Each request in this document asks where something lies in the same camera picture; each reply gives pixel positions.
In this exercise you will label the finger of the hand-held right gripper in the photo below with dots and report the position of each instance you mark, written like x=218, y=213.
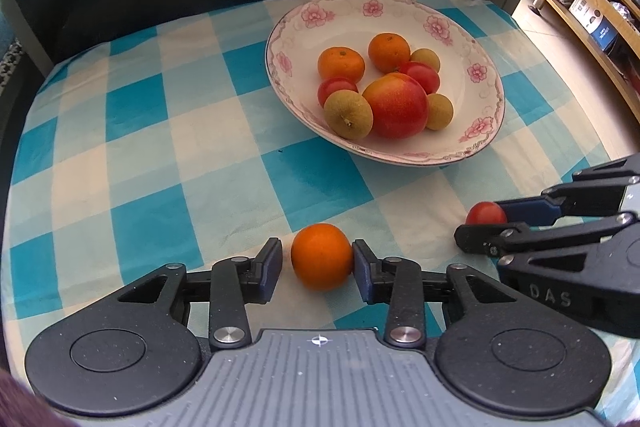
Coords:
x=472, y=238
x=530, y=209

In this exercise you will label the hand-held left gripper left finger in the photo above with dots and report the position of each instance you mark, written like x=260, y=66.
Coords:
x=271, y=272

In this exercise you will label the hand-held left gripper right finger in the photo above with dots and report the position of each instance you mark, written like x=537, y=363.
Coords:
x=362, y=272

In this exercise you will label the red cherry tomato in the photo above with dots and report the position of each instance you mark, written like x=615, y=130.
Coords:
x=485, y=213
x=421, y=76
x=336, y=87

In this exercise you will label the small orange mandarin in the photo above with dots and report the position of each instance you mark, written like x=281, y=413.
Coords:
x=389, y=52
x=341, y=63
x=322, y=257

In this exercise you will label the red apple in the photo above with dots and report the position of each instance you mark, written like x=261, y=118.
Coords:
x=397, y=107

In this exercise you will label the white floral plate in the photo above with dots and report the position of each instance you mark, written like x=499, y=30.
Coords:
x=300, y=52

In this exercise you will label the brown longan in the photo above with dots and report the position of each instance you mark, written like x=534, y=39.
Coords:
x=440, y=111
x=426, y=58
x=348, y=113

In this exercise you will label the blue checkered cloth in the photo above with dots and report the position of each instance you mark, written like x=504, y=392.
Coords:
x=150, y=157

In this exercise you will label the blue box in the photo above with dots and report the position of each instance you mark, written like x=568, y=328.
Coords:
x=602, y=32

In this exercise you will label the white box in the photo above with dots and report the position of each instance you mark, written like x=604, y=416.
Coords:
x=582, y=7

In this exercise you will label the person's maroon clothing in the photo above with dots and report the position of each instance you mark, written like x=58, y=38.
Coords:
x=25, y=407

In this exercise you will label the black patterned cloth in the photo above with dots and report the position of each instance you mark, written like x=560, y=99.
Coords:
x=7, y=62

